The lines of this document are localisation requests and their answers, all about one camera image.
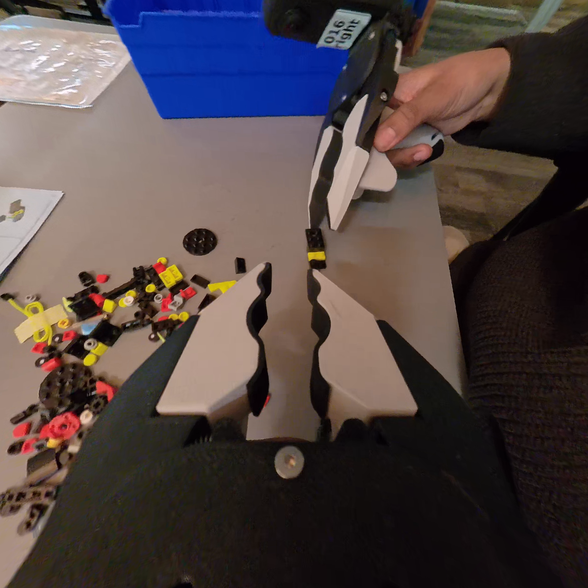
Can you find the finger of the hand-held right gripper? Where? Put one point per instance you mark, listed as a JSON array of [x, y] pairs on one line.
[[321, 151], [351, 165]]

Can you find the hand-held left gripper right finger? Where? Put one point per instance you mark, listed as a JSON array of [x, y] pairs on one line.
[[363, 363]]

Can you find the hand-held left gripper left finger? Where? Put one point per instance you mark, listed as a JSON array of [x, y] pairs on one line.
[[216, 349]]

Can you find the black yellow lego assembly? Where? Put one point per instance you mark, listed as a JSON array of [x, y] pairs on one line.
[[316, 239]]

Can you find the person's right forearm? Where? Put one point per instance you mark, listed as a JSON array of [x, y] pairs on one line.
[[551, 92]]

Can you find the yellow wedge lego plate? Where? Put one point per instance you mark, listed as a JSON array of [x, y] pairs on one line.
[[220, 286]]

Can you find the black lego tile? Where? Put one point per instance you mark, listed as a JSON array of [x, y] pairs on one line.
[[200, 280]]

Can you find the small black lego plate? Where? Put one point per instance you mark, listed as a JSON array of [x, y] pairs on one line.
[[240, 265]]

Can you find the black round lego plate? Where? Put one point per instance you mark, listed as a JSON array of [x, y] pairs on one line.
[[200, 242]]

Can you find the pile of loose lego pieces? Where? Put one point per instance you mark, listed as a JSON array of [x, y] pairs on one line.
[[69, 383]]

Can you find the person's right hand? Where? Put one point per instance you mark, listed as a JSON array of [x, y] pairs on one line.
[[450, 92]]

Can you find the person's pale shoe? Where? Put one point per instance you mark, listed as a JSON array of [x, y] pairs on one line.
[[454, 243]]

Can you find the blue plastic bin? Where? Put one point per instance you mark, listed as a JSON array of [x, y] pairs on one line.
[[206, 69]]

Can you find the person's dark knit clothing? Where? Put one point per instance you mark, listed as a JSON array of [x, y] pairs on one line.
[[528, 367]]

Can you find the paper instruction booklet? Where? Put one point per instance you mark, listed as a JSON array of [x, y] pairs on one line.
[[27, 220]]

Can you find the clear plastic bag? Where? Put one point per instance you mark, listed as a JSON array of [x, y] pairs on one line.
[[55, 64]]

